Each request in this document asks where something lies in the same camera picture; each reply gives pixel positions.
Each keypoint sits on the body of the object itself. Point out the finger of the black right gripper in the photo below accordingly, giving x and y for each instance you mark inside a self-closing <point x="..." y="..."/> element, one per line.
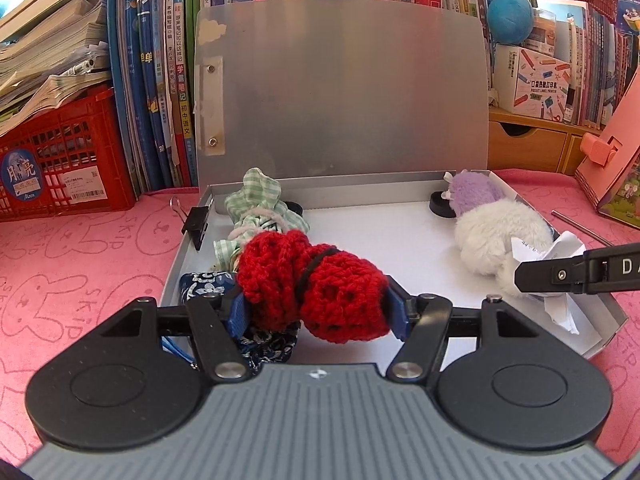
<point x="609" y="269"/>

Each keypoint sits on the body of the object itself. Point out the black round magnet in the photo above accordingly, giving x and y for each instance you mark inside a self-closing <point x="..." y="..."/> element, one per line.
<point x="441" y="206"/>
<point x="295" y="207"/>

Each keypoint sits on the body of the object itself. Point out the row of upright blue books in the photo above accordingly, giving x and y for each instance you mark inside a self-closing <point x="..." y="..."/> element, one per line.
<point x="152" y="45"/>

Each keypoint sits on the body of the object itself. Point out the green checkered cloth bow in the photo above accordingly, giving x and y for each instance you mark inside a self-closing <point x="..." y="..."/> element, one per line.
<point x="257" y="207"/>

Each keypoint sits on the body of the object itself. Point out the white pocket printer box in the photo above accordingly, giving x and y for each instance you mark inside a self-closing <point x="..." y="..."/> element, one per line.
<point x="530" y="83"/>

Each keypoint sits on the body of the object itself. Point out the row of books on shelf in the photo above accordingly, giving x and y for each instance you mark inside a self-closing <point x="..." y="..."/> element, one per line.
<point x="603" y="55"/>

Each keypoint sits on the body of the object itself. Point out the silver cardboard box with lid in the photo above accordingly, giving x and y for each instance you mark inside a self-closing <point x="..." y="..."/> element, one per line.
<point x="357" y="108"/>

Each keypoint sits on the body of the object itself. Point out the white paper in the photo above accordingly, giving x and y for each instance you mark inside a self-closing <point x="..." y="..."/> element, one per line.
<point x="528" y="271"/>

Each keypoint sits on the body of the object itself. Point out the black round magnet left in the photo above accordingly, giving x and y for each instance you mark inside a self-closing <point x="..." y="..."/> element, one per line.
<point x="295" y="207"/>

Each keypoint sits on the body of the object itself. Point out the pink triangular dollhouse case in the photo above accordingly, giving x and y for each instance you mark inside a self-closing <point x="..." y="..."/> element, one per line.
<point x="609" y="173"/>

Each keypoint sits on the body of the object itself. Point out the black round magnet right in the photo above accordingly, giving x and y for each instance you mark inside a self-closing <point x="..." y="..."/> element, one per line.
<point x="441" y="206"/>

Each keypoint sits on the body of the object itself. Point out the black binder clip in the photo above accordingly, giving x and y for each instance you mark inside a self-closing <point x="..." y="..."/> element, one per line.
<point x="194" y="221"/>

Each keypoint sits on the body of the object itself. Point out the red plastic basket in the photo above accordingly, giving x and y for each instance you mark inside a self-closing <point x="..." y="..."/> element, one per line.
<point x="68" y="160"/>

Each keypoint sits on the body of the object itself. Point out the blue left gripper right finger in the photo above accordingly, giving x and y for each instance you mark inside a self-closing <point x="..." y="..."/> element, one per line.
<point x="398" y="308"/>

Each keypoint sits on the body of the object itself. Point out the blue floral cloth bow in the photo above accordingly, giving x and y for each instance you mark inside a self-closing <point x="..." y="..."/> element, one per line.
<point x="223" y="295"/>

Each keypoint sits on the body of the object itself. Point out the white fluffy plush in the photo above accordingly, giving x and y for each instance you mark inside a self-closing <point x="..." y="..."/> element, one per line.
<point x="484" y="234"/>

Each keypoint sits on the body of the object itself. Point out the stack of worn books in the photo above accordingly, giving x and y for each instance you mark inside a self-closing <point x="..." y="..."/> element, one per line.
<point x="51" y="51"/>

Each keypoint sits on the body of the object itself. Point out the red crochet bow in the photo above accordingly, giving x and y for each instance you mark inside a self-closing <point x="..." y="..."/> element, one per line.
<point x="338" y="296"/>

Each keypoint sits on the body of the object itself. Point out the wooden drawer shelf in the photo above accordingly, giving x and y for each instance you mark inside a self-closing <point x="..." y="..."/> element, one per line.
<point x="522" y="142"/>

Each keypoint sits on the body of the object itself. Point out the large blue cat plush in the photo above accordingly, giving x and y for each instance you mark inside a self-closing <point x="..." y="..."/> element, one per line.
<point x="510" y="21"/>

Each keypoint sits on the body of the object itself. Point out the purple fluffy plush heart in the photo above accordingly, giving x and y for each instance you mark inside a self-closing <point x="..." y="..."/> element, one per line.
<point x="468" y="190"/>

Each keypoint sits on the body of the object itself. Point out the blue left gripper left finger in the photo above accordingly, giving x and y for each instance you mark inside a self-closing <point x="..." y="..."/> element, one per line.
<point x="237" y="320"/>

